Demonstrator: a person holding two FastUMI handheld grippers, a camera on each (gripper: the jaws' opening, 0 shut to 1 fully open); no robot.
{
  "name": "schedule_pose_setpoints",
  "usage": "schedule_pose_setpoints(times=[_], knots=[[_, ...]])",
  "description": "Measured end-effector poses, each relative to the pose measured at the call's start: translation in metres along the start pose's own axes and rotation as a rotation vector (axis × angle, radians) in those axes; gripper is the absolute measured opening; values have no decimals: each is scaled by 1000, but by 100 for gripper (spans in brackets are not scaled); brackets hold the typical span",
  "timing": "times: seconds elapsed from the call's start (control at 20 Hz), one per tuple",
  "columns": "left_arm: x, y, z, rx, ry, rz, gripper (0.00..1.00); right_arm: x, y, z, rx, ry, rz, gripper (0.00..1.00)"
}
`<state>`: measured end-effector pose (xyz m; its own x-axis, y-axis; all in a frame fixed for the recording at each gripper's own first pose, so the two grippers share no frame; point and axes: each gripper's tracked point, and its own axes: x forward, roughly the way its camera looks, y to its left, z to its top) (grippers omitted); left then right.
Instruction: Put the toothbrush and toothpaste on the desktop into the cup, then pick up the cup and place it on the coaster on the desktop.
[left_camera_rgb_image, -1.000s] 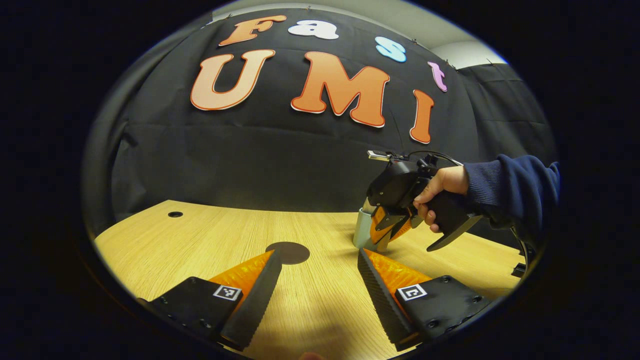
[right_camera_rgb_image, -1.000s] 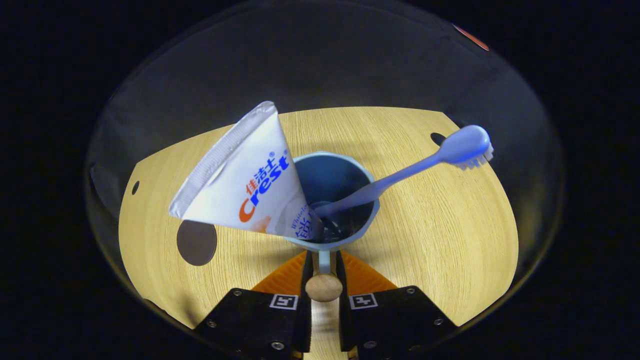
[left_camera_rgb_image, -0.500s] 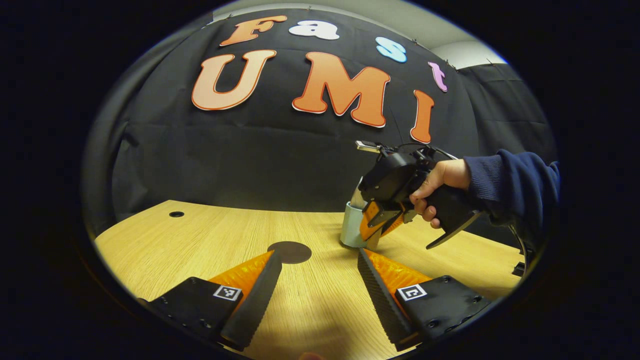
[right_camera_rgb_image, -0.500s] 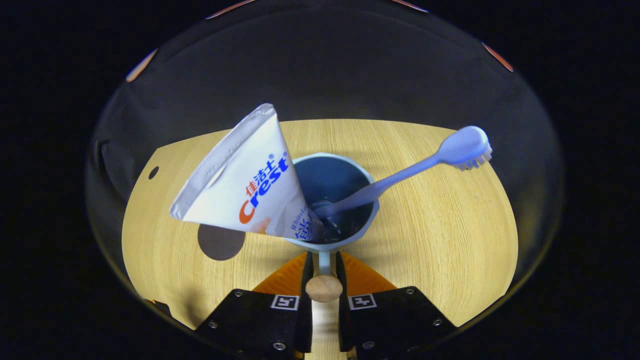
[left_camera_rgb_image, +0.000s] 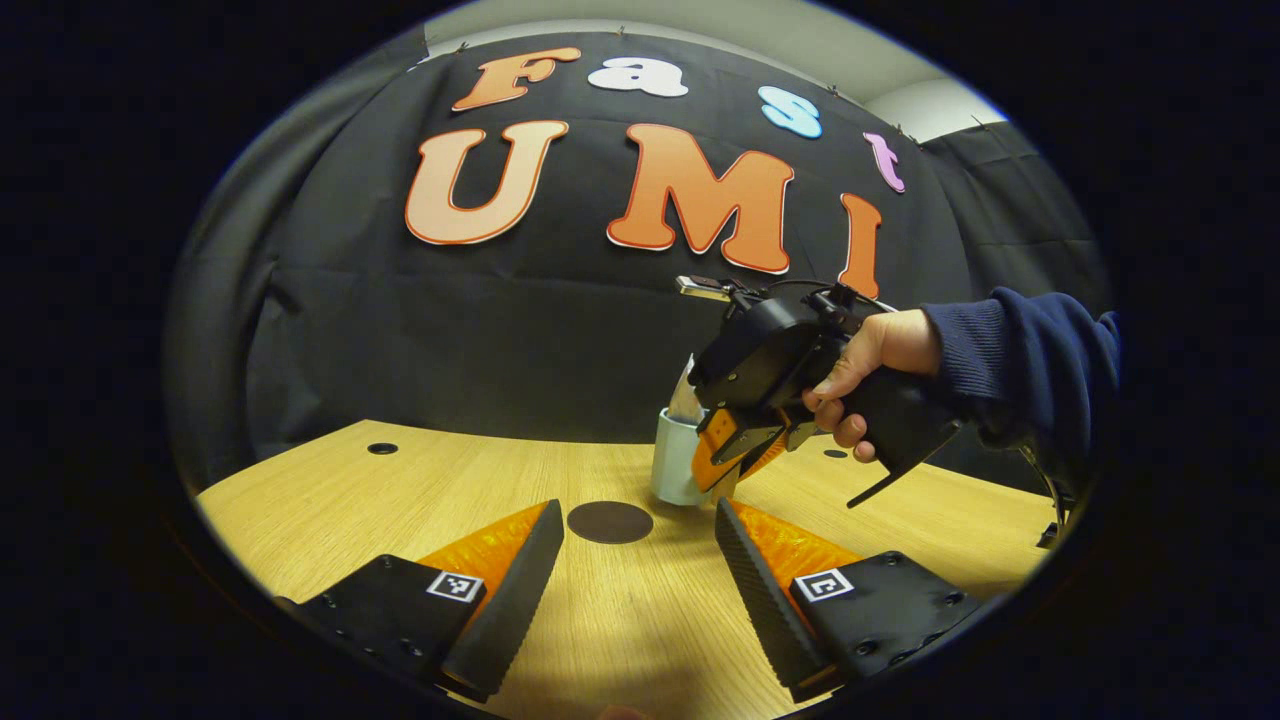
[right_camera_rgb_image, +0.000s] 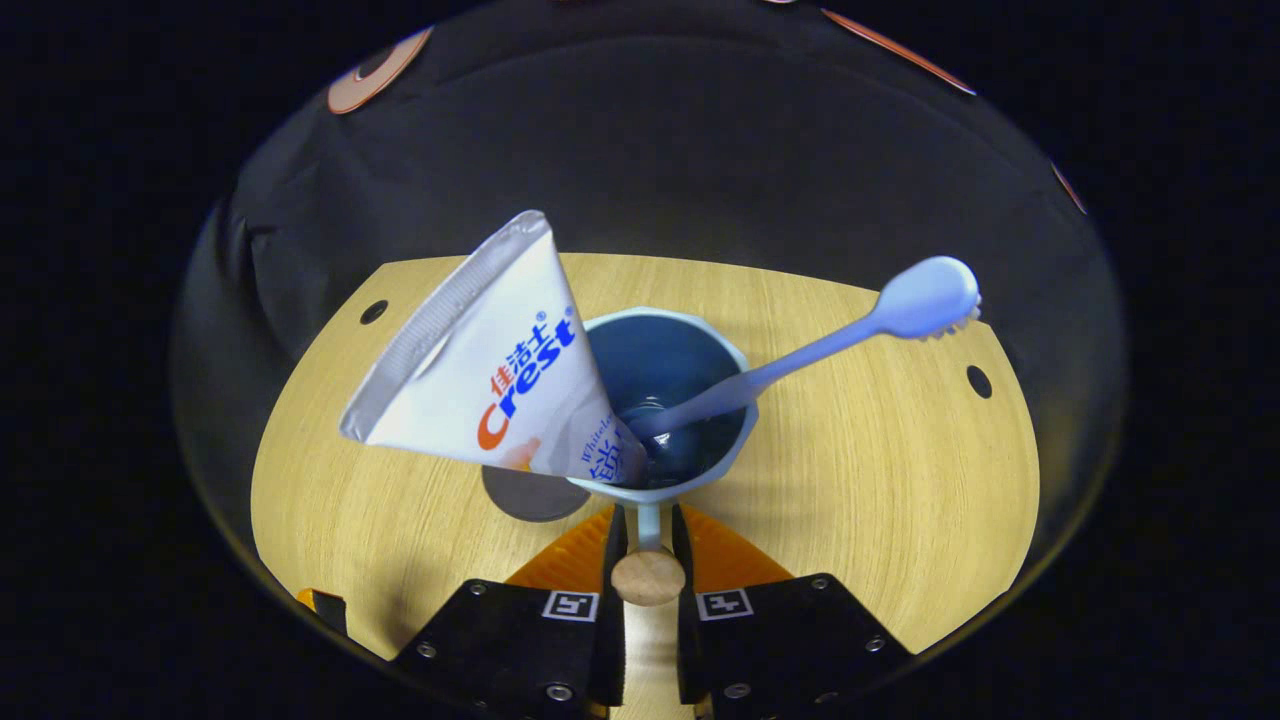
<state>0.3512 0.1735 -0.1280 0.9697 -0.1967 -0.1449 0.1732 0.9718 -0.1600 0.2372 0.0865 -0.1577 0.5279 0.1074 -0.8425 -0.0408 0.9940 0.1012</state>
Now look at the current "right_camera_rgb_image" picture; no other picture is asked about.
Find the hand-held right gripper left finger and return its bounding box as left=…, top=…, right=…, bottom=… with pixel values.
left=390, top=503, right=629, bottom=720

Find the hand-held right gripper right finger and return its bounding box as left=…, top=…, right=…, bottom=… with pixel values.
left=672, top=503, right=913, bottom=720

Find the dark round coaster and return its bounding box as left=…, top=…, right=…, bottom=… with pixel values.
left=481, top=465, right=593, bottom=523

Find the blue-grey cup with wooden handle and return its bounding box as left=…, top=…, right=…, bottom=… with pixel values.
left=565, top=307, right=761, bottom=608

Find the white toothpaste tube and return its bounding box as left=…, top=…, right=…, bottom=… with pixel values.
left=338, top=209, right=649, bottom=488

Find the white toothbrush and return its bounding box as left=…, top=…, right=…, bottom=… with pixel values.
left=628, top=256, right=983, bottom=443

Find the wooden desktop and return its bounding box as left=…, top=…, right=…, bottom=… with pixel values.
left=250, top=252, right=1041, bottom=720

